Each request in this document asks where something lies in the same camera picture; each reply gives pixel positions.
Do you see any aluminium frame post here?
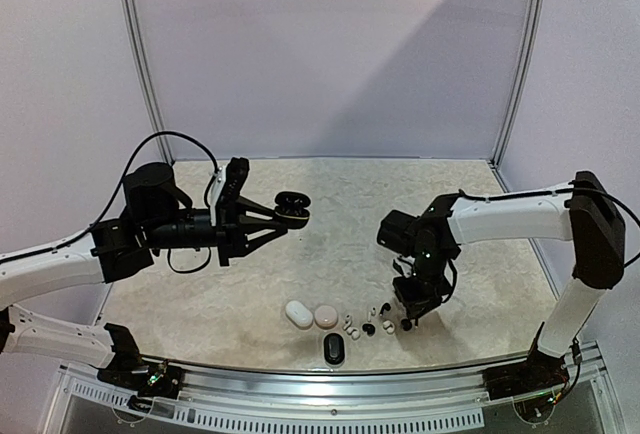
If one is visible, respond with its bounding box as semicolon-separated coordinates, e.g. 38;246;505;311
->
121;0;166;133
489;0;544;170

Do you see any left aluminium frame post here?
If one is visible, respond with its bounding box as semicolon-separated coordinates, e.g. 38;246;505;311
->
121;0;166;133

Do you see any left camera cable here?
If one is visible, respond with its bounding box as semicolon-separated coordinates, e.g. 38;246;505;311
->
84;131;221;275

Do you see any white stem earbud right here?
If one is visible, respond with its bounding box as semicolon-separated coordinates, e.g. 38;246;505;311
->
382;320;395;334

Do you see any right aluminium frame post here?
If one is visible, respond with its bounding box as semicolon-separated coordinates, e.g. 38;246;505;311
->
489;0;544;170

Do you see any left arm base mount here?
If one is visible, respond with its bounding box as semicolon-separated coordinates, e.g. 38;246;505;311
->
97;323;184;399

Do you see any black oval earbud case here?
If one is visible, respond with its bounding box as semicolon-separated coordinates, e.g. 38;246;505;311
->
323;333;345;366

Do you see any aluminium front rail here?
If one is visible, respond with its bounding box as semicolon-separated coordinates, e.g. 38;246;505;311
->
47;341;621;434

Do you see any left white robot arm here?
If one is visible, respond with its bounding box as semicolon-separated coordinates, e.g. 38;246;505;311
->
1;158;310;388

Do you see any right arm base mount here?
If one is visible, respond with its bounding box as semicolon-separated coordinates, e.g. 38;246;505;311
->
482;338;582;404

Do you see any white earbud lower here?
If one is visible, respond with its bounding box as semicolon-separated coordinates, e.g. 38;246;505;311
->
346;327;361;340

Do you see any black earbud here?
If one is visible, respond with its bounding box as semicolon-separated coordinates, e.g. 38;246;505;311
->
361;323;376;337
379;303;391;315

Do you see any white oval earbud case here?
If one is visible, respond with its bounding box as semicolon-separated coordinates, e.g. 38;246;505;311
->
285;300;314;329

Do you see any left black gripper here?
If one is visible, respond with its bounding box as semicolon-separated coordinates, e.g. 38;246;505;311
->
143;195;287;266

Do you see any pink round earbud case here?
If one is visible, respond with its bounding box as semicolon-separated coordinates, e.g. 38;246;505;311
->
314;305;339;330

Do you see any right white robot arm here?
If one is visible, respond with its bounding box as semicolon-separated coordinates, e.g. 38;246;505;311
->
376;171;626;390

